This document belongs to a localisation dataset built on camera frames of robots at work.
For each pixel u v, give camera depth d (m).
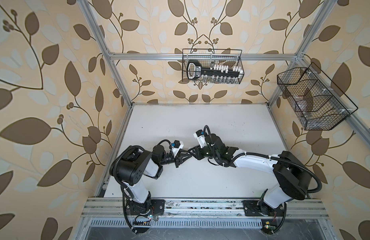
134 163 0.49
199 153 0.72
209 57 0.91
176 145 0.75
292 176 0.44
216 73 0.83
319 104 0.72
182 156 0.79
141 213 0.72
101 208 0.76
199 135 0.75
